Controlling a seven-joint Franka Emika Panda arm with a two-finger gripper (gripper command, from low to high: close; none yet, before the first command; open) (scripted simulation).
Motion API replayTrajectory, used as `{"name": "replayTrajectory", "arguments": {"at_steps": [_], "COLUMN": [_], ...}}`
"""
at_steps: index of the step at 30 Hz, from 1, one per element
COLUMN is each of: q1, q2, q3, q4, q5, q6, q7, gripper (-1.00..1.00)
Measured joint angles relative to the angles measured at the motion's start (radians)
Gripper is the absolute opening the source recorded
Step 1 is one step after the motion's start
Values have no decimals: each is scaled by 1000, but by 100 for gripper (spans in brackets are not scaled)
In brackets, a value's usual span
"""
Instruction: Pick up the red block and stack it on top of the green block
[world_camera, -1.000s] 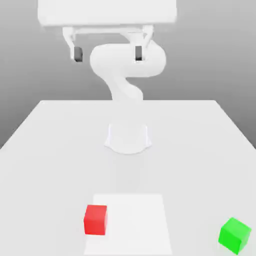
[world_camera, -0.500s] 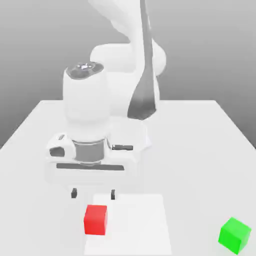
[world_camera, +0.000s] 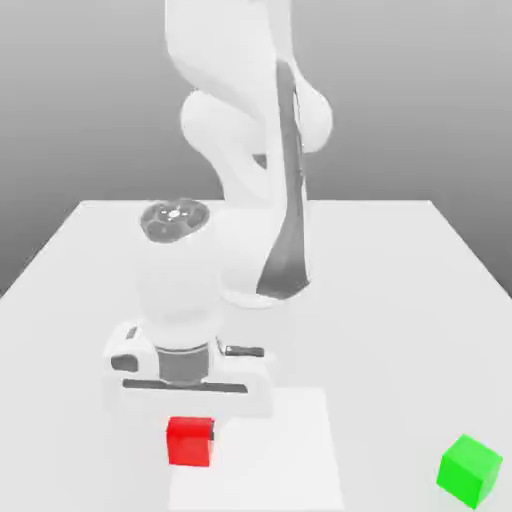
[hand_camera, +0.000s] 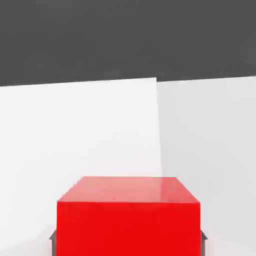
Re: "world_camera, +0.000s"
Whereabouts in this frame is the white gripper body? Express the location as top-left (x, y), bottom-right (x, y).
top-left (102, 368), bottom-right (276, 419)

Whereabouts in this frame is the small red cube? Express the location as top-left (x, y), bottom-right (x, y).
top-left (166, 416), bottom-right (216, 468)

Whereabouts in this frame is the small green cube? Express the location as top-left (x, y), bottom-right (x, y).
top-left (436, 434), bottom-right (504, 510)

